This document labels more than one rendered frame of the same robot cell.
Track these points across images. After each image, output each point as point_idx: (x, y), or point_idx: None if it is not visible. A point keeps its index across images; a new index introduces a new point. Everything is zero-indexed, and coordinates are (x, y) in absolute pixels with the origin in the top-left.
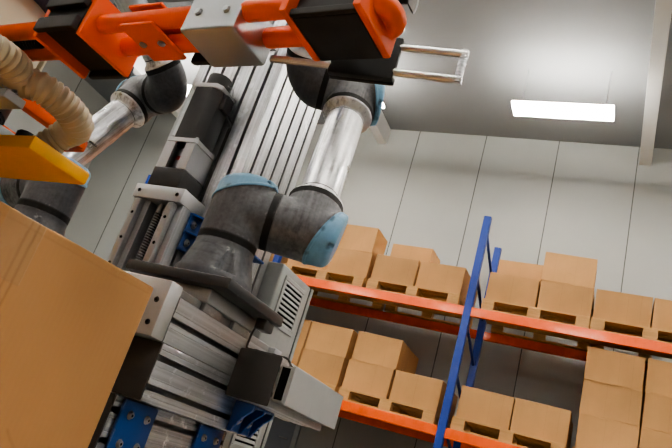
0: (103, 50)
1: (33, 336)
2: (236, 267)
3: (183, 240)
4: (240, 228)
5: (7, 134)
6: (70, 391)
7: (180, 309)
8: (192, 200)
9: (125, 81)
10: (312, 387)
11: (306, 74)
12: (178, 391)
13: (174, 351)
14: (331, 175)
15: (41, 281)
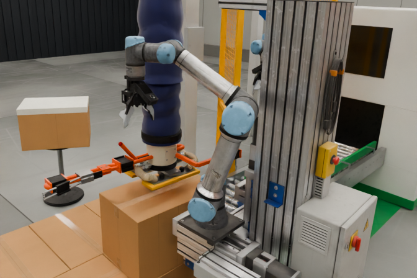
0: (115, 170)
1: (123, 229)
2: None
3: (251, 192)
4: None
5: (165, 173)
6: (131, 242)
7: (178, 228)
8: (250, 174)
9: None
10: (210, 276)
11: None
12: (189, 254)
13: (182, 241)
14: (204, 177)
15: (121, 218)
